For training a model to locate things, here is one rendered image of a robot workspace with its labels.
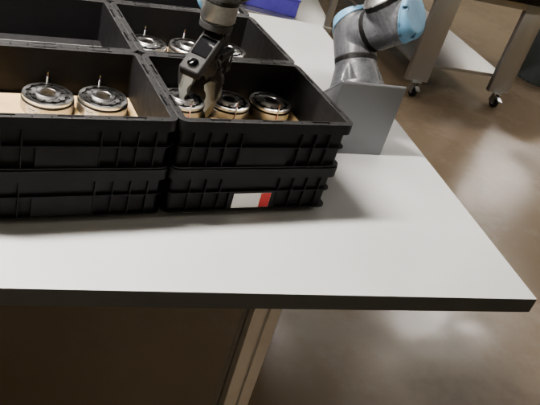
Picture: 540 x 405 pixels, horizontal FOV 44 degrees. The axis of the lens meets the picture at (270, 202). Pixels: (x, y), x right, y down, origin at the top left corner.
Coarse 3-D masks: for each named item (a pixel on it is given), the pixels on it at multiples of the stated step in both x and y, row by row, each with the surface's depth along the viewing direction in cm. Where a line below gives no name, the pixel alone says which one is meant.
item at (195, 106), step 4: (168, 88) 152; (172, 88) 153; (176, 88) 153; (172, 92) 151; (192, 92) 154; (196, 96) 153; (200, 96) 153; (176, 100) 148; (196, 100) 151; (200, 100) 152; (180, 104) 147; (184, 104) 148; (188, 104) 148; (192, 104) 149; (196, 104) 150; (200, 104) 150; (204, 104) 150; (184, 108) 146; (188, 108) 146; (192, 108) 147; (196, 108) 148; (200, 108) 149
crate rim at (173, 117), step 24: (24, 48) 135; (48, 48) 137; (72, 48) 140; (144, 72) 140; (0, 120) 112; (24, 120) 114; (48, 120) 115; (72, 120) 117; (96, 120) 119; (120, 120) 121; (144, 120) 123; (168, 120) 126
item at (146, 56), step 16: (240, 64) 158; (256, 64) 160; (272, 64) 162; (288, 64) 164; (160, 80) 138; (176, 112) 129; (336, 112) 149; (192, 128) 128; (208, 128) 130; (224, 128) 131; (240, 128) 133; (256, 128) 135; (272, 128) 136; (288, 128) 138; (304, 128) 140; (320, 128) 141; (336, 128) 143
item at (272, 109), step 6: (252, 96) 160; (258, 96) 161; (276, 96) 164; (252, 102) 158; (258, 102) 159; (282, 102) 162; (288, 102) 163; (264, 108) 156; (270, 108) 158; (276, 108) 158; (282, 108) 159; (288, 108) 160
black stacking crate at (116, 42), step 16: (0, 0) 157; (16, 0) 158; (32, 0) 160; (48, 0) 161; (0, 16) 159; (16, 16) 161; (32, 16) 162; (48, 16) 164; (64, 16) 165; (80, 16) 167; (96, 16) 168; (0, 32) 161; (16, 32) 163; (32, 32) 164; (48, 32) 166; (64, 32) 168; (80, 32) 169; (96, 32) 171; (112, 32) 161; (128, 48) 150
